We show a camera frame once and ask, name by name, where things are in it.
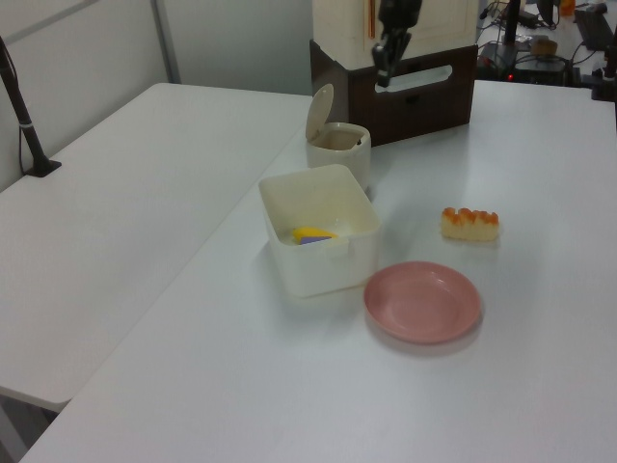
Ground cream plastic trash can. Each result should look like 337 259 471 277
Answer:
305 122 372 194

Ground black device with red light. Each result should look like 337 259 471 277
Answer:
510 57 573 86

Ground white drawer handle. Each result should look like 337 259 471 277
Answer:
375 65 457 94

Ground cream trash can lid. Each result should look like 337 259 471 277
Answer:
306 83 335 144

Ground cream storage box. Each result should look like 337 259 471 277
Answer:
311 0 480 68

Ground pink plastic plate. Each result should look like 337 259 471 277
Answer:
362 260 483 345

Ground black stand pole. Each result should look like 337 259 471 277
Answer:
500 0 523 45

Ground toy bread with orange topping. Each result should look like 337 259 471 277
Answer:
440 206 501 242

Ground dark brown drawer cabinet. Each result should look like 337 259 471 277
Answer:
308 38 478 149

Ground black camera pole with base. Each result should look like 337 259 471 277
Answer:
0 36 63 179

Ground yellow and blue object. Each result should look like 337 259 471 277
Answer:
292 226 340 242

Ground cream plastic storage bin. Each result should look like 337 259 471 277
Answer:
257 163 383 299

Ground black clamp mount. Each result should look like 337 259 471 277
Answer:
588 42 617 102

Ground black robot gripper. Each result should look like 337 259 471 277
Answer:
370 0 424 91

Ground black keyboard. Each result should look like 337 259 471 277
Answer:
573 8 617 49

